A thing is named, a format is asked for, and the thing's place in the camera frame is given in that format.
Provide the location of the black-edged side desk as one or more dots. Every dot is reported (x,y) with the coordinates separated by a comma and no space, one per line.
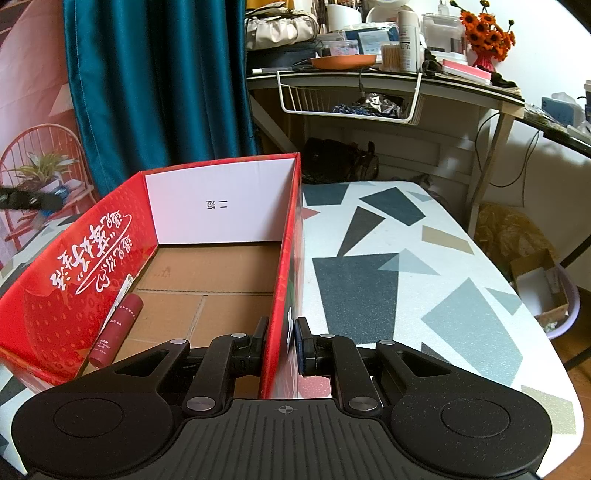
(568,136)

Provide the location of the dark grey bag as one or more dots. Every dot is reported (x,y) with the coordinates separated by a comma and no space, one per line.
(281,57)

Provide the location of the orange artificial flowers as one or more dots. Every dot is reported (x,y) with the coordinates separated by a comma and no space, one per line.
(487,30)

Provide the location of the beige puffy bag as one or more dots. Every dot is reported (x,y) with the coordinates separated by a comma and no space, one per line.
(277,32)

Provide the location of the blue tissue box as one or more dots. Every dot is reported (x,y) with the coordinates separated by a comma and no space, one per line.
(561,113)

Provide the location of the red cardboard box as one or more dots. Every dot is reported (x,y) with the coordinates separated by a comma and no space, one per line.
(69,258)

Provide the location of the purple plastic basin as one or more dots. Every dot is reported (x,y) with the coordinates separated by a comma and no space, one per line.
(570,300)

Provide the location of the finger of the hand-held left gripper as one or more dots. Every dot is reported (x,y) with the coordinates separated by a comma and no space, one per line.
(27,199)

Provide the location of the pink and white box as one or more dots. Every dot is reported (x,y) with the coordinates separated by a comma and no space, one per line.
(466,69)

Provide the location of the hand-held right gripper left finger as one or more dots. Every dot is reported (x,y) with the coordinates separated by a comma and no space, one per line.
(261,339)

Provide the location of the red vase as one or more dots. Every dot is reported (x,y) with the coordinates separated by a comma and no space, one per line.
(485,61)

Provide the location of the silver foil bag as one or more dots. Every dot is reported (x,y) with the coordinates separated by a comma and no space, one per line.
(376,104)

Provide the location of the white spray can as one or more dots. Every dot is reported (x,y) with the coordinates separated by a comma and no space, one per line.
(408,41)

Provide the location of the dark red cosmetic tube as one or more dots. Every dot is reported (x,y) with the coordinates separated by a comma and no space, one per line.
(115,327)

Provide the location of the yellow plastic bag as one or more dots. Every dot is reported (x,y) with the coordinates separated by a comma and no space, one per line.
(503,230)

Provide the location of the orange plate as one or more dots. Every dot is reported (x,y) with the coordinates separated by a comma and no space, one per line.
(344,62)

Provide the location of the white round lamp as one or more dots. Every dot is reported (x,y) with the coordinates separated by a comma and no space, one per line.
(388,9)

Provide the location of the small open cardboard box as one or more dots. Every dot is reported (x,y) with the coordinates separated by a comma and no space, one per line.
(531,281)

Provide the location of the wall poster with chair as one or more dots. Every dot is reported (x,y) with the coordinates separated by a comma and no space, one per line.
(32,69)

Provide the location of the clear plastic storage box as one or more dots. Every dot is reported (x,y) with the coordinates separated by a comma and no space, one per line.
(443,34)

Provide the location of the geometric patterned tablecloth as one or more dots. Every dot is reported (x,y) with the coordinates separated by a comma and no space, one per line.
(378,286)

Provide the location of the black bag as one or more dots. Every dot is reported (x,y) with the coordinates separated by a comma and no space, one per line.
(337,161)

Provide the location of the white pen holder cup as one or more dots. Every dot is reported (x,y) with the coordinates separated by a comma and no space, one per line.
(344,18)

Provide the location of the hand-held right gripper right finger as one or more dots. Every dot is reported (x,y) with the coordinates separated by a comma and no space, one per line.
(300,341)

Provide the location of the white desk with glass top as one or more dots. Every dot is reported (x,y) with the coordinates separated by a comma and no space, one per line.
(415,134)

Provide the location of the cotton swab box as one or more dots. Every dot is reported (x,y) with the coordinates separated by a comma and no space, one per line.
(390,57)

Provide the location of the blue flat box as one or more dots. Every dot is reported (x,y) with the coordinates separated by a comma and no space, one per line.
(371,39)

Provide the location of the clear box of pink beads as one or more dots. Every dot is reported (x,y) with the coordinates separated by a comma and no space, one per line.
(341,48)

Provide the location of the teal curtain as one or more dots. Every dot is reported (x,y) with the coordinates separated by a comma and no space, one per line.
(161,83)

